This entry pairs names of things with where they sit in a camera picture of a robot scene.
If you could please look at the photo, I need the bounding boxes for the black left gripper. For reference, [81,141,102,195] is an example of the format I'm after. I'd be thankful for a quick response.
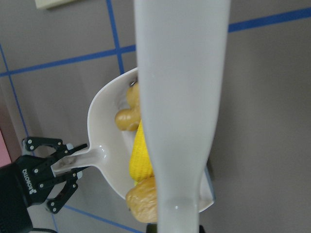
[4,136,87,214]

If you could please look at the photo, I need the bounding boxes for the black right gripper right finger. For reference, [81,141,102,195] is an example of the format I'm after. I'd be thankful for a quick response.
[199,225,206,233]

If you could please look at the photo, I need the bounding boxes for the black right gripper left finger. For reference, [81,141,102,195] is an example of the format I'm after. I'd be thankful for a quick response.
[145,224,157,233]

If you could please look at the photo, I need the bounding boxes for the brown toy potato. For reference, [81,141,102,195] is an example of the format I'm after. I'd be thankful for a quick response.
[125,177,157,223]

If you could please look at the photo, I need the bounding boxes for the yellow toy corn cob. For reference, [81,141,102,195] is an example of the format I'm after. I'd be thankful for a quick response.
[129,121,154,185]

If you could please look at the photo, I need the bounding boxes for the beige plastic dustpan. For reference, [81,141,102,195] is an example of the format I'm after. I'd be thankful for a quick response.
[51,67,216,214]

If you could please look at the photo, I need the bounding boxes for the tan toy ginger root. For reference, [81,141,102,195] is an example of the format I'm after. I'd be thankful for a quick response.
[115,82,141,131]

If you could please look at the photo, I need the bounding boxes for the beige brush black bristles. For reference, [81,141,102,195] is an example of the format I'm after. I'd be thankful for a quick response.
[134,0,231,233]

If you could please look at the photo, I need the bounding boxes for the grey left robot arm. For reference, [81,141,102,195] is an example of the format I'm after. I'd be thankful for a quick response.
[0,137,87,233]

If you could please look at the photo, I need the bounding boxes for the pink plastic bin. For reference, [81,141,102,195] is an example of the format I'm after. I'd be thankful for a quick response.
[0,132,11,167]

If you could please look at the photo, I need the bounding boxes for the bamboo cutting board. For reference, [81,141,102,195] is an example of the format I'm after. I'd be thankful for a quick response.
[35,0,78,10]

